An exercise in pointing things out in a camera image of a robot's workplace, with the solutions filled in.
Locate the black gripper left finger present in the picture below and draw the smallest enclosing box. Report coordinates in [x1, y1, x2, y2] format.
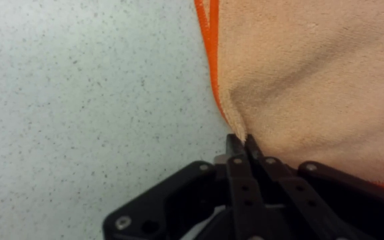
[102, 135, 264, 240]

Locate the peach towel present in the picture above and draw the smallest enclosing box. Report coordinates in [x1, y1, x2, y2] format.
[193, 0, 384, 187]

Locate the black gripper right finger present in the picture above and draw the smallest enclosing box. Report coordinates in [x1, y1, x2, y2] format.
[245, 136, 384, 240]

